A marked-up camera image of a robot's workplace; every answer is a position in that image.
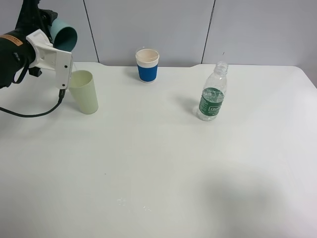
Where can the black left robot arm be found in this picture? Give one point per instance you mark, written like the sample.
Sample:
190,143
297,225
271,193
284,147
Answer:
16,53

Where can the clear water bottle green label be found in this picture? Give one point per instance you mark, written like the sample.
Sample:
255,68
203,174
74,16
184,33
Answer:
213,93

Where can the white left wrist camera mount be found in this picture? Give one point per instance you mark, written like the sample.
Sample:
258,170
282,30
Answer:
48,57

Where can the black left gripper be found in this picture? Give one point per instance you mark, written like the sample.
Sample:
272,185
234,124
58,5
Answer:
30,19

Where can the blue sleeved paper cup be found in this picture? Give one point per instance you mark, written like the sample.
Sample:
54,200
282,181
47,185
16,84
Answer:
147,63

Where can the light green plastic cup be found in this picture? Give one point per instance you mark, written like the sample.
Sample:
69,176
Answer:
82,89

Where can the teal plastic cup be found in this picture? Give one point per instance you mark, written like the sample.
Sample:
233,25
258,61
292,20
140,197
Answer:
63,35

